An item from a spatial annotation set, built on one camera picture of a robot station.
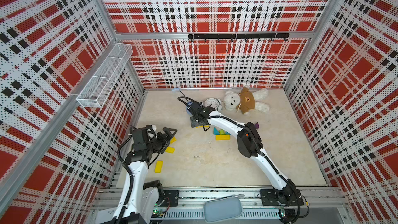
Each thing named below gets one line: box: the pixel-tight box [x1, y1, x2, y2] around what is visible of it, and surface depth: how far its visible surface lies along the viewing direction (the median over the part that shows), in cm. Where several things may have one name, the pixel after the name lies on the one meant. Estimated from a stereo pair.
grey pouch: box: [203, 193, 246, 223], surface depth 71 cm
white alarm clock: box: [204, 97, 223, 111], surface depth 110 cm
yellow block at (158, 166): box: [154, 160, 164, 173], surface depth 85 cm
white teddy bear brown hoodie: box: [223, 86, 270, 116], surface depth 107 cm
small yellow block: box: [165, 146, 176, 154], surface depth 90 cm
